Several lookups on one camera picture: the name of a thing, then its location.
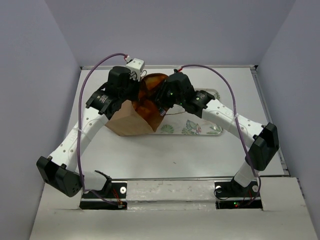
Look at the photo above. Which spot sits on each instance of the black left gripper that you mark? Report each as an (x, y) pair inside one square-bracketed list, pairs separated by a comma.
[(137, 85)]

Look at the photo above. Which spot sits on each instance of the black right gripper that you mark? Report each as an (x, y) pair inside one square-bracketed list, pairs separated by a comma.
[(161, 97)]

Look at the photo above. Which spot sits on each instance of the long scored fake baguette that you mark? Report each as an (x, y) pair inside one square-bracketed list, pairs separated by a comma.
[(149, 87)]

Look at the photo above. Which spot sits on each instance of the metal tongs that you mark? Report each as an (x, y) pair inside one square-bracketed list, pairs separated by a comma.
[(162, 111)]

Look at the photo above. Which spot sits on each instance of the brown paper bag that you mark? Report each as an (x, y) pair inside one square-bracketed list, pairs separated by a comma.
[(126, 122)]

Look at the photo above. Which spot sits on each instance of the short fake bread loaf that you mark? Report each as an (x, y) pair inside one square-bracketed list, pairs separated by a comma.
[(145, 111)]

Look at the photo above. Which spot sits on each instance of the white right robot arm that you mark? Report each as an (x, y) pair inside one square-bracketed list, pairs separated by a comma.
[(260, 142)]

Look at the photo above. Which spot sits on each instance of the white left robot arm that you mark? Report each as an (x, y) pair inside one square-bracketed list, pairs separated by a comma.
[(62, 169)]

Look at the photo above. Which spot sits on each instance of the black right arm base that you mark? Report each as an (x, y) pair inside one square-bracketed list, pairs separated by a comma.
[(230, 195)]

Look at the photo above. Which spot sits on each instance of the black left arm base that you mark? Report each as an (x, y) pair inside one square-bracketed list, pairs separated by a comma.
[(115, 199)]

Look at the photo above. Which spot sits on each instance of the floral white serving tray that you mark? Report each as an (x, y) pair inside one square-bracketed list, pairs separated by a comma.
[(178, 122)]

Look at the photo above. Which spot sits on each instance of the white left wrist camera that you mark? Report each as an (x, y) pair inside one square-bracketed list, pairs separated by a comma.
[(135, 65)]

